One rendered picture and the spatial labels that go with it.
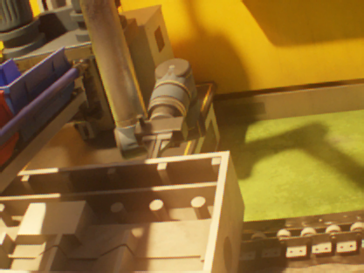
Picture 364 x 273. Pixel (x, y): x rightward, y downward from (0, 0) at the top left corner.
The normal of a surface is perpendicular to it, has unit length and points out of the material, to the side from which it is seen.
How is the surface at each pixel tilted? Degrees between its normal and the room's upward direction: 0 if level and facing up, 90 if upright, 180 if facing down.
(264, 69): 90
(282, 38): 90
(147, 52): 90
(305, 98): 90
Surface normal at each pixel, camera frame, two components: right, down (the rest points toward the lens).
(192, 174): -0.15, 0.66
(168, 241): -0.26, -0.75
